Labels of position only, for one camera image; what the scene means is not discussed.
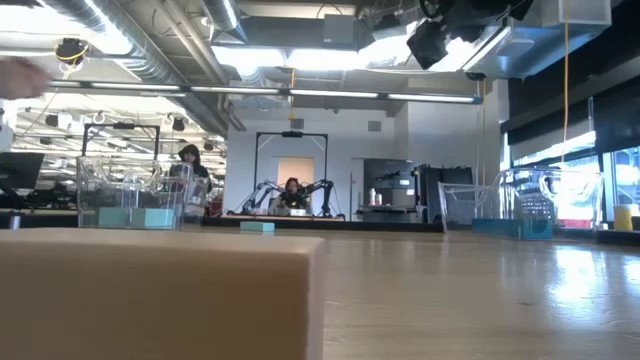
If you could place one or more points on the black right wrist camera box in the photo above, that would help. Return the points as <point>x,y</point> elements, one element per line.
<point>427,45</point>

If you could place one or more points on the neighbouring rig wooden table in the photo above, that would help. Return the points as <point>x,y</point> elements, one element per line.
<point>325,217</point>

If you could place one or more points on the grey workbench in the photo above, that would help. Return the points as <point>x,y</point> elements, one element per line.
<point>390,212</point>

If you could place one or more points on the yellow cylinder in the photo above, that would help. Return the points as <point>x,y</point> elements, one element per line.
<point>623,217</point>

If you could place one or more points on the dark blue rectangular block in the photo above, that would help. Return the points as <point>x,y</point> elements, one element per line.
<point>495,228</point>

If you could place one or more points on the beige rectangular block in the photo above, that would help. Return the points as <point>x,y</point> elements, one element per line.
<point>150,300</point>

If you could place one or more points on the grey ceiling box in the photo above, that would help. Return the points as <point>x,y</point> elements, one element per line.
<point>339,29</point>

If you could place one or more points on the white bottle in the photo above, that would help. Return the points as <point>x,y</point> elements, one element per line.
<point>372,196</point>
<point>379,199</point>

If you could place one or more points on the grey metal post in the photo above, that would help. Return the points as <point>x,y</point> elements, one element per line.
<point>15,222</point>

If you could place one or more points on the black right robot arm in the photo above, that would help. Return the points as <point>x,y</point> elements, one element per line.
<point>480,20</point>

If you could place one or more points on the neighbouring rig robot arm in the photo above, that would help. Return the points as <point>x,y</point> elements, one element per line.
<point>257,195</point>
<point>320,187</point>

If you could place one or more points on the black ceiling spotlight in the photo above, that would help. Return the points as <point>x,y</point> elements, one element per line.
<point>51,120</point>
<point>178,124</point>

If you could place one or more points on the person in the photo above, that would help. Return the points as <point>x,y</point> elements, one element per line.
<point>190,156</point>
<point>292,192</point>

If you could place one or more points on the black computer monitor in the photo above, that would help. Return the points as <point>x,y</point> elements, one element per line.
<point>20,170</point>

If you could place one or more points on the long linear ceiling light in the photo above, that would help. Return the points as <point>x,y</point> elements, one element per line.
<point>340,93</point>

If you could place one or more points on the person's hand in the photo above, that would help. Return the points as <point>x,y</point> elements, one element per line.
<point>20,77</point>

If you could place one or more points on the pale door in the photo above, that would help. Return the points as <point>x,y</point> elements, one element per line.
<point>295,167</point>

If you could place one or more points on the silver round ventilation duct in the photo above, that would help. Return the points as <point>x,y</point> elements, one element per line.
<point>150,65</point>
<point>222,15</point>

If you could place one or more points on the grey wall vent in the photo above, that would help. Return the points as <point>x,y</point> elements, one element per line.
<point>374,126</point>
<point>297,124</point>

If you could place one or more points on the clear plastic container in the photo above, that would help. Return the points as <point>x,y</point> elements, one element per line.
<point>575,200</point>
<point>125,195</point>

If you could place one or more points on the bright ceiling light panel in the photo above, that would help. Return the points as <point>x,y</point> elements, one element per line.
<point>300,59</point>

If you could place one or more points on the light teal triangular block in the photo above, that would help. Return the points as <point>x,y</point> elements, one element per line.
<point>114,218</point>

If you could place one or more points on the black rig frame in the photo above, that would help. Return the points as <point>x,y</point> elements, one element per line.
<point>122,126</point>
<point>292,134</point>

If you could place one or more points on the rectangular metal air duct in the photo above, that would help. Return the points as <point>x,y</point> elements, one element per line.
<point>525,55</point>

